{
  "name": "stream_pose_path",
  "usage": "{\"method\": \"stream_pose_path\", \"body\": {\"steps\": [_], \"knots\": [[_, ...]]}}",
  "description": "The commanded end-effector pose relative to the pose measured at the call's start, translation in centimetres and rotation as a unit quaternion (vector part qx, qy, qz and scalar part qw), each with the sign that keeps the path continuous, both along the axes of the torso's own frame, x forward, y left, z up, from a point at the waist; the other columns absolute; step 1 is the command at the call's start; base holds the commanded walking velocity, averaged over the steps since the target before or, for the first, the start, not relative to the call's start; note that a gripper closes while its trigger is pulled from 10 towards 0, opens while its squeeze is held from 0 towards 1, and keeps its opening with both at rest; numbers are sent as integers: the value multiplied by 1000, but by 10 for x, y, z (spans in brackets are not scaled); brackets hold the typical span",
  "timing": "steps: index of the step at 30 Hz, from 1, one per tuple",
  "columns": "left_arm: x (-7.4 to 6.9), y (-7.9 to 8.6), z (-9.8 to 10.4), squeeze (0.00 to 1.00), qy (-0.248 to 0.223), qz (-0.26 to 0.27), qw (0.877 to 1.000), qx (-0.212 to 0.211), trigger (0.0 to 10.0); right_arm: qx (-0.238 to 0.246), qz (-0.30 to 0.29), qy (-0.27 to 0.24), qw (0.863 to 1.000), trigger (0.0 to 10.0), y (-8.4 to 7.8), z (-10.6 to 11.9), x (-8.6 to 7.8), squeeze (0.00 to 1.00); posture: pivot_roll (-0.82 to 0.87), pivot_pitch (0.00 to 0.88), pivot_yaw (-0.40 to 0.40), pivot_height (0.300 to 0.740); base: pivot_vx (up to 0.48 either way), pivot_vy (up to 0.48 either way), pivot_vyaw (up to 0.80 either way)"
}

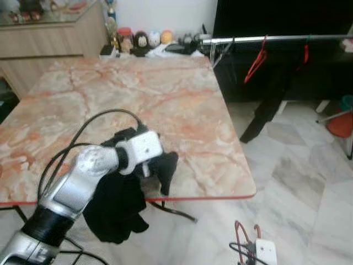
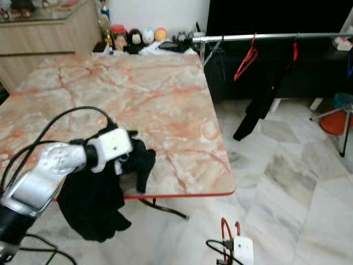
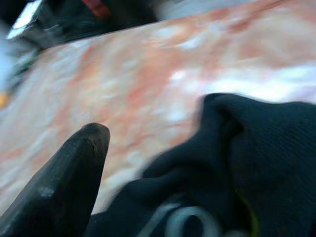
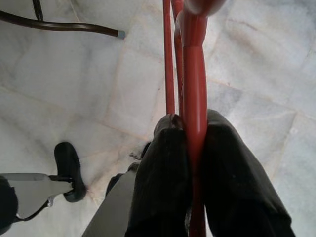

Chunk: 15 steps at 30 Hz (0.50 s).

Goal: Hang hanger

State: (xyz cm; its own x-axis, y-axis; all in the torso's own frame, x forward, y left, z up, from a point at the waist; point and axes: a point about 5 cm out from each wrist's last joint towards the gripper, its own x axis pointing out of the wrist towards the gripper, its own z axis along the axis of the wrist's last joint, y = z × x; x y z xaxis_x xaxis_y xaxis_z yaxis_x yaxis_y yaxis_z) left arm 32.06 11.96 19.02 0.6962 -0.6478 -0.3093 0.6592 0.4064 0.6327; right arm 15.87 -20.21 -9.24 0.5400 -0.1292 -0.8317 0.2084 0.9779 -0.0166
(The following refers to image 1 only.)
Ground black sweater large green logo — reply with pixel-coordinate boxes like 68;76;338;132
83;127;180;245

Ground red plastic hanger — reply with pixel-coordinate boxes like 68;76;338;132
233;221;263;265
244;36;269;84

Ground red hanger green hook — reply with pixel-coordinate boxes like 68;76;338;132
302;36;311;64

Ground marble pattern folding table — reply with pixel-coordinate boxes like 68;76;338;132
0;55;258;224

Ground white paper sheets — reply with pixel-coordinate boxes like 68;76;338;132
146;43;191;59

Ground black sweater small white logo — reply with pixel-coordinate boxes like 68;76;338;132
240;52;309;144

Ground black round plush toy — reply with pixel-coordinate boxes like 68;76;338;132
132;30;151;56

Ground white round plush toy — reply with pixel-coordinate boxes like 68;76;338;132
148;30;162;47

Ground orange round plush toy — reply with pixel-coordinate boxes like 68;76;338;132
160;30;174;45

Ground orange plastic bucket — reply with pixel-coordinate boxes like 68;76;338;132
325;110;353;139

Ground gold blue trophy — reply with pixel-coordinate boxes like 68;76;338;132
105;0;119;50

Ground teal plastic bin bag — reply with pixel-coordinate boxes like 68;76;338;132
339;95;353;111

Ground light wooden cabinet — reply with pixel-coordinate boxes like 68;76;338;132
0;0;108;100

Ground silver metal clothes rack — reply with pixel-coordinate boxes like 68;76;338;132
200;34;353;161

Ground black television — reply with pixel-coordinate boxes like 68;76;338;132
212;0;353;38

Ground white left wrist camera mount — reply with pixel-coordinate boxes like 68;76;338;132
116;130;164;176

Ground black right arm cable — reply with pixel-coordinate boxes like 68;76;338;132
229;243;257;265

